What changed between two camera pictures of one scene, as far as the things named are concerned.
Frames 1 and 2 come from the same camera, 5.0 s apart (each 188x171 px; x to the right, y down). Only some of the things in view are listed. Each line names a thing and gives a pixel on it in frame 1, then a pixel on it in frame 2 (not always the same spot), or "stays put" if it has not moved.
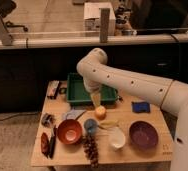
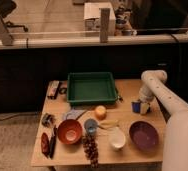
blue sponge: [140, 107] stays put
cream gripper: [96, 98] to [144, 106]
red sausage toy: [44, 144] stays put
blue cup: [90, 125] stays put
